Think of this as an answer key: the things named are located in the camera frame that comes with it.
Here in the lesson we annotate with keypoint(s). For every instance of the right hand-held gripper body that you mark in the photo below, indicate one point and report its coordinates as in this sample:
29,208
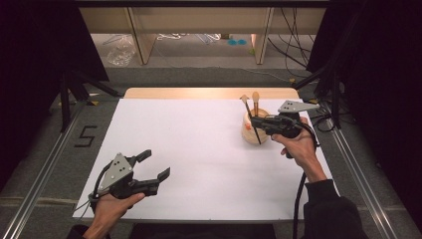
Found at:
285,124

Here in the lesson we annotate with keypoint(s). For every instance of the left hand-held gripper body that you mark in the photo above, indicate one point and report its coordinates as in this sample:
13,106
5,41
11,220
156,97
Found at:
116,174

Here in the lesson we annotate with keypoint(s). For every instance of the cream ribbed brush holder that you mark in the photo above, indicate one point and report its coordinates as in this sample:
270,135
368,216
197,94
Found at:
250,136

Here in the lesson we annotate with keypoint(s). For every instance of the round-head makeup brush gold ferrule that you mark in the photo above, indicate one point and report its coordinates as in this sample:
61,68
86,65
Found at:
255,98

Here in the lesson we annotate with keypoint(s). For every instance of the thin flat-head makeup brush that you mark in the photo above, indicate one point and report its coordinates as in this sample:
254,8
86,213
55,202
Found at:
244,98

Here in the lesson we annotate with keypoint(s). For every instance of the person's right hand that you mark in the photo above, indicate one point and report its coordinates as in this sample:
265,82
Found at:
303,149

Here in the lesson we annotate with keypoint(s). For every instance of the person's left hand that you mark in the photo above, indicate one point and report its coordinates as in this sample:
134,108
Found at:
111,212

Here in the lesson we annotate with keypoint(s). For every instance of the yellow floor tape piece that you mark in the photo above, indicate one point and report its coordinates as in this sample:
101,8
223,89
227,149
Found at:
292,80
94,103
314,101

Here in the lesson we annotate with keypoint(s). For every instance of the white board mat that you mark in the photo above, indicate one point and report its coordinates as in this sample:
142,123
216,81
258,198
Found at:
185,119

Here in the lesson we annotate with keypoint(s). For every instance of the black metal stand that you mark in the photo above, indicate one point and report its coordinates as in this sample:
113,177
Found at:
65,106
335,99

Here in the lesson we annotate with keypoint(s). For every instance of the light wooden table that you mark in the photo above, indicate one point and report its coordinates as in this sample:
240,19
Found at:
199,93

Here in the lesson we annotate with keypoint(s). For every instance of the small green object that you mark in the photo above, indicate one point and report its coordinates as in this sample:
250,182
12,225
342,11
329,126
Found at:
252,51

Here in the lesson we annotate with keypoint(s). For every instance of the blue round lid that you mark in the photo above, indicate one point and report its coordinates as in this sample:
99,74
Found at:
232,42
242,42

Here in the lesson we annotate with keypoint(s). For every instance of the black curtain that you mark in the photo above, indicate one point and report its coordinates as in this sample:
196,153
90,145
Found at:
381,83
26,66

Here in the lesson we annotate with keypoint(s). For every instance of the clear plastic bag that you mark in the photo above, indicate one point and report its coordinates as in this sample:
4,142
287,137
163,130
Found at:
121,53

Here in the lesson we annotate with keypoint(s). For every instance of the aluminium floor rail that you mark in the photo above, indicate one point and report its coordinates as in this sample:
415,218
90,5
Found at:
358,186
36,192

